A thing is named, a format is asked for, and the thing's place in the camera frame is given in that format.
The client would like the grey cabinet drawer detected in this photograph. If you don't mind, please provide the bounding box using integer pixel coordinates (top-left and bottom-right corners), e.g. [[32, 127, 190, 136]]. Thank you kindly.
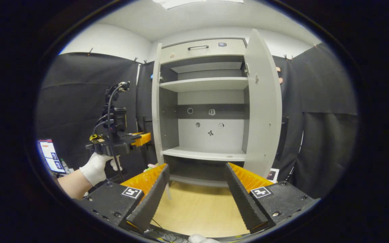
[[161, 38, 248, 64]]

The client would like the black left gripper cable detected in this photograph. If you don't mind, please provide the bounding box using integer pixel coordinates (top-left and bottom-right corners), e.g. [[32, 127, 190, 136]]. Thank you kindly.
[[93, 83, 129, 183]]

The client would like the large ceiling light panel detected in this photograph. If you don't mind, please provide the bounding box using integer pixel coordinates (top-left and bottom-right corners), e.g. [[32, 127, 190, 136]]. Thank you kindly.
[[152, 0, 244, 9]]

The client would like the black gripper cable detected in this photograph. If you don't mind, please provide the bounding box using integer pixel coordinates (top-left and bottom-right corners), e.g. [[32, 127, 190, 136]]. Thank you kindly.
[[93, 83, 129, 183], [151, 219, 189, 243]]

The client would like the thick white cabinet shelf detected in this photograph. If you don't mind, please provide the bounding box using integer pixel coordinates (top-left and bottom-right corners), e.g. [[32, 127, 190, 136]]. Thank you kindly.
[[162, 146, 248, 162]]

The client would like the thin white cabinet shelf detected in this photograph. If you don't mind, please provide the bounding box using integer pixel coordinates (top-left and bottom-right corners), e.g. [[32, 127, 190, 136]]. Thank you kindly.
[[159, 77, 249, 93]]

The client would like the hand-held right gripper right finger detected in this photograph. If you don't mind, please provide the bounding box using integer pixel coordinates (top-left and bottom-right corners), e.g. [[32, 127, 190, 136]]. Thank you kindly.
[[225, 163, 320, 234]]

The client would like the white portrait cover book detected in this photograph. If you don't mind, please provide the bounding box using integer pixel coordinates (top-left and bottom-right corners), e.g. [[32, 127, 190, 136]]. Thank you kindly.
[[267, 168, 280, 183]]

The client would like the grey cabinet door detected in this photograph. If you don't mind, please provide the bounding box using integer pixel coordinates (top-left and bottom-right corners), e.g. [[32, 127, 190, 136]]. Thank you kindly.
[[242, 29, 289, 179], [143, 43, 172, 200]]

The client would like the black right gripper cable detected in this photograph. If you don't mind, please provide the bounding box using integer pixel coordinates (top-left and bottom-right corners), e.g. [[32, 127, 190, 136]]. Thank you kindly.
[[151, 219, 189, 243]]

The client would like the computer monitor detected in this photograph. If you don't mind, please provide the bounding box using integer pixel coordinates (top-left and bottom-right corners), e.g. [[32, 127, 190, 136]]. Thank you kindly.
[[37, 139, 67, 174]]

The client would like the grey double-door shoe cabinet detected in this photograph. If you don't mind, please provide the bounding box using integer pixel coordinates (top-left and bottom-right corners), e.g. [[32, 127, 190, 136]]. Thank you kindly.
[[151, 37, 283, 188]]

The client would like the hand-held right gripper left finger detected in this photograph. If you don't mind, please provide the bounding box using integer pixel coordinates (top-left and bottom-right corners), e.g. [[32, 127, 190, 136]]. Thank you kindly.
[[75, 164, 171, 234]]

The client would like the black backdrop cloth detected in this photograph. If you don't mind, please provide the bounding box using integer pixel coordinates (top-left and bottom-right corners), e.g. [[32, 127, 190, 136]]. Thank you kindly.
[[35, 43, 359, 200]]

